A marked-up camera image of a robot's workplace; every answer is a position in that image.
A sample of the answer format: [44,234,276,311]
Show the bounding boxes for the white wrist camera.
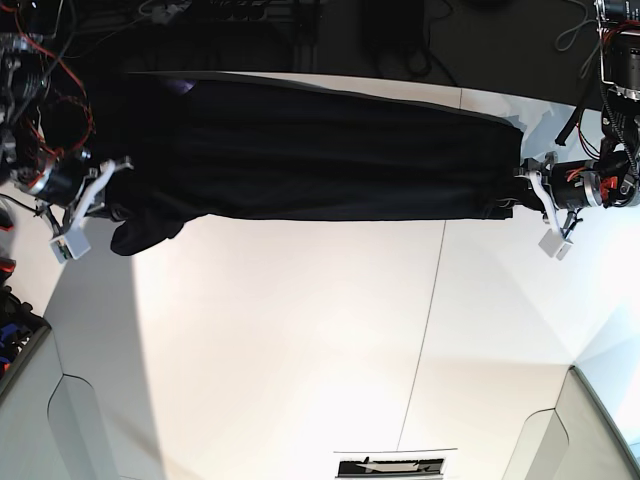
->
[539,229,573,261]
[49,229,91,264]

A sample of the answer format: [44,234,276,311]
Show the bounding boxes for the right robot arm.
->
[1,1,133,234]

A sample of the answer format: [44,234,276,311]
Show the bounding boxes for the printed paper sheet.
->
[334,449,458,479]

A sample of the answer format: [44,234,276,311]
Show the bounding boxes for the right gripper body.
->
[34,156,134,235]

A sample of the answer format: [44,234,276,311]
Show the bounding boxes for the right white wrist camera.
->
[49,229,91,264]

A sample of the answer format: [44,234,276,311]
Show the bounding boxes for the black graphic t-shirt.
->
[39,72,526,257]

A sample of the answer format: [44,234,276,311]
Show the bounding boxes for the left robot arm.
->
[498,1,639,236]

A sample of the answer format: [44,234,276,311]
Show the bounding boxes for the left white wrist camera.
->
[539,229,573,261]

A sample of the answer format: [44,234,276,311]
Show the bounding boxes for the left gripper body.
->
[513,152,604,225]

